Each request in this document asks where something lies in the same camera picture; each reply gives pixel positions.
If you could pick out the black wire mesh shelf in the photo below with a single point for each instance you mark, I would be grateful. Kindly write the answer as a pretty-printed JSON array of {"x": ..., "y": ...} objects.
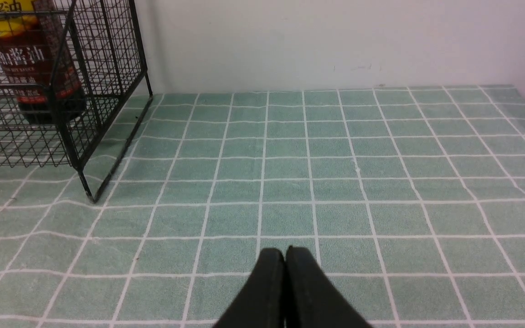
[{"x": 105, "y": 43}]

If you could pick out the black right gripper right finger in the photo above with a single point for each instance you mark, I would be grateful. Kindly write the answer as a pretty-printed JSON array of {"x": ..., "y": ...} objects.
[{"x": 311, "y": 300}]

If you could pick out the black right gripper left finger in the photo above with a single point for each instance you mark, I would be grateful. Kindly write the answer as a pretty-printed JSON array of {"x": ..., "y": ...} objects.
[{"x": 258, "y": 304}]

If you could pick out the green checkered tablecloth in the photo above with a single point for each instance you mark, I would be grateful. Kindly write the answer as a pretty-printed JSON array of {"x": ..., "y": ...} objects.
[{"x": 412, "y": 199}]

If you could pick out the soy sauce bottle brown cap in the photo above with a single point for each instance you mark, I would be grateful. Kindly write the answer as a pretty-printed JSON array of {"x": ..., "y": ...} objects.
[{"x": 35, "y": 57}]

